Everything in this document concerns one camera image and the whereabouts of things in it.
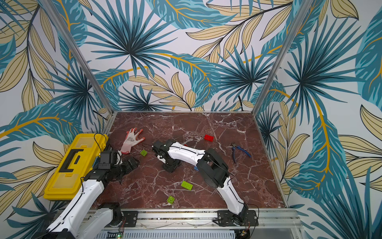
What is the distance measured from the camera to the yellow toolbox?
2.22 feet

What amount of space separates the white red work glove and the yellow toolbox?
15 centimetres

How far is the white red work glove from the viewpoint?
100 centimetres
